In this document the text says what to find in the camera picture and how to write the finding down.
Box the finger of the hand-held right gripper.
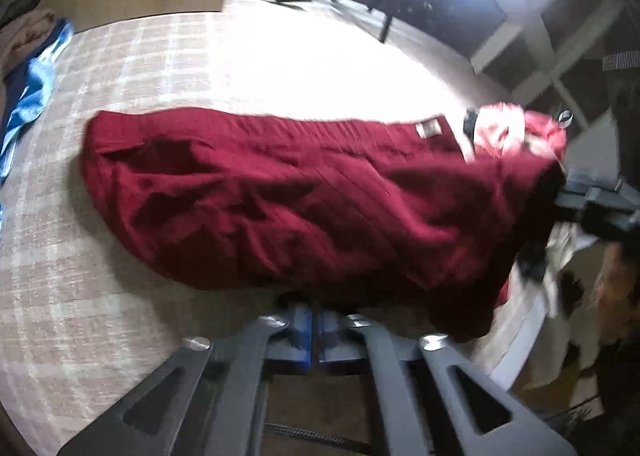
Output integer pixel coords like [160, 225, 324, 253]
[566, 168, 630, 196]
[556, 187, 640, 232]

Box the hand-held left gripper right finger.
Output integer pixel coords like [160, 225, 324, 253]
[317, 308, 579, 456]

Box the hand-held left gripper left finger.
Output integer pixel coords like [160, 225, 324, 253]
[57, 303, 314, 456]

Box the dark red knit sweater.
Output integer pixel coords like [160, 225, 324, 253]
[79, 106, 569, 344]

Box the person's right forearm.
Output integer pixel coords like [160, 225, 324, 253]
[594, 242, 640, 343]

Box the pink white cloth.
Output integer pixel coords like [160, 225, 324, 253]
[472, 102, 527, 159]

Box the beige plaid blanket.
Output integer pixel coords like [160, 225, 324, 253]
[0, 11, 551, 442]

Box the light blue cloth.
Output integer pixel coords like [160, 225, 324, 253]
[0, 20, 76, 184]

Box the beige cloth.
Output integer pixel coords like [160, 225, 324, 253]
[0, 8, 57, 83]

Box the white shelf frame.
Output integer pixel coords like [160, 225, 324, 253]
[469, 0, 618, 139]

